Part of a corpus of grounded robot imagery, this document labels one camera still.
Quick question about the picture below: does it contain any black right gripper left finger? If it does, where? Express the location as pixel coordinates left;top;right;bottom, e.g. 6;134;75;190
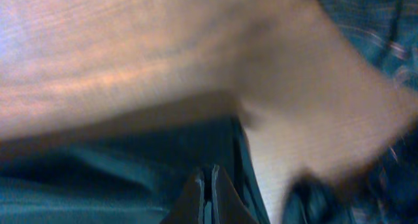
160;170;205;224

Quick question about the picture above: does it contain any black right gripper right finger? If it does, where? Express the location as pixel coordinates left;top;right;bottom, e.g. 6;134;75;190
210;165;259;224

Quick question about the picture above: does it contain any black polo shirt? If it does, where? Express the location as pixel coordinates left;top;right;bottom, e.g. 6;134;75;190
1;117;268;224

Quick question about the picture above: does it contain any red and black patterned garment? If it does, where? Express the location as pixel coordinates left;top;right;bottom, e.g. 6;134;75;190
280;0;418;224

